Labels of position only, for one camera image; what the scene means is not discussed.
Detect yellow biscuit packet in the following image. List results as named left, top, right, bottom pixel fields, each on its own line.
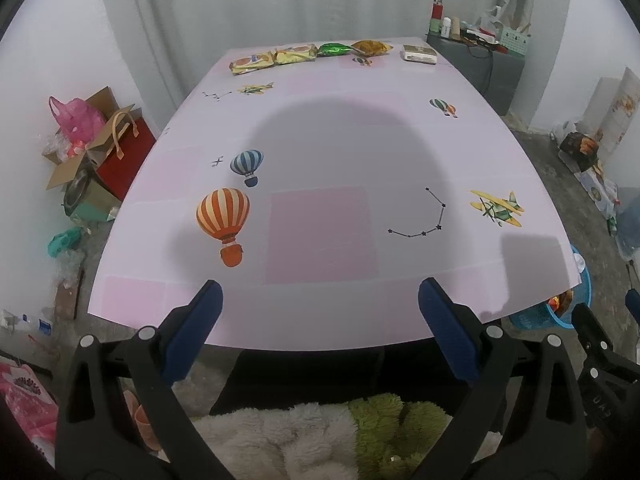
left=272, top=45, right=319, bottom=66

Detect teal box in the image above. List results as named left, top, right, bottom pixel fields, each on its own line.
left=62, top=170, right=124, bottom=224

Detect grey curtain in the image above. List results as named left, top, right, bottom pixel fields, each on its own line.
left=95, top=0, right=572, bottom=128

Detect green dotted box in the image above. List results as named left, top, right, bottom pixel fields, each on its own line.
left=500, top=24, right=532, bottom=57

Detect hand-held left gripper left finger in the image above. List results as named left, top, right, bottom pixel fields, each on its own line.
left=54, top=279, right=224, bottom=480

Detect dark printed bag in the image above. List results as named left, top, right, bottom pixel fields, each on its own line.
left=559, top=130, right=601, bottom=172

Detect fluffy white green cushion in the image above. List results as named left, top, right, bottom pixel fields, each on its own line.
left=191, top=392, right=504, bottom=480

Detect orange plastic cups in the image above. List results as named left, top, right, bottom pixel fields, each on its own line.
left=122, top=389, right=162, bottom=454

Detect plain pink plastic bag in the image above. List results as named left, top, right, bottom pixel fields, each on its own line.
left=48, top=96, right=106, bottom=144

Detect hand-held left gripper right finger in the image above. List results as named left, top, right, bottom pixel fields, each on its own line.
left=418, top=276, right=590, bottom=480

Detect white printed board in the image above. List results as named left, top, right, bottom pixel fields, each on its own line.
left=584, top=66, right=640, bottom=162

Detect olive patterned box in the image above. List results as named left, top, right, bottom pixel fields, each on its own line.
left=402, top=43, right=439, bottom=66

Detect grey cabinet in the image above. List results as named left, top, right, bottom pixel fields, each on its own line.
left=426, top=34, right=526, bottom=117

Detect orange biscuit packet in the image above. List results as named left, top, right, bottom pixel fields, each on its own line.
left=229, top=52, right=278, bottom=77

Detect pink patterned plastic bag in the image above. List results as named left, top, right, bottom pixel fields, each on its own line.
left=0, top=362, right=59, bottom=457

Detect clear plastic bottle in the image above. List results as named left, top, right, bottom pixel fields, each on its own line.
left=0, top=309, right=57, bottom=337

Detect blue plastic basket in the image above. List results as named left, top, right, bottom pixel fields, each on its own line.
left=509, top=245, right=593, bottom=332

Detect brown cardboard box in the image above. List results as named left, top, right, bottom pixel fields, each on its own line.
left=44, top=86, right=137, bottom=192

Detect brown brick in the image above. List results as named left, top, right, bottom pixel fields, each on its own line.
left=54, top=269, right=84, bottom=322

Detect gold crinkled snack packet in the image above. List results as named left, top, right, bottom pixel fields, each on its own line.
left=350, top=39, right=394, bottom=57

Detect teal plastic toy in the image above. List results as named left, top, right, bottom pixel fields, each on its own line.
left=47, top=227, right=86, bottom=257

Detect black cable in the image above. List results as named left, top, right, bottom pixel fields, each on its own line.
left=465, top=42, right=496, bottom=94

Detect grey-blue bag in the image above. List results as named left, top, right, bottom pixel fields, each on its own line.
left=614, top=200, right=640, bottom=262

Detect red paper bag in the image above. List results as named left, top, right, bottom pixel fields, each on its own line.
left=96, top=107, right=157, bottom=202

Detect pink printed tablecloth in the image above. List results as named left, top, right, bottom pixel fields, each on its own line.
left=87, top=35, right=584, bottom=351

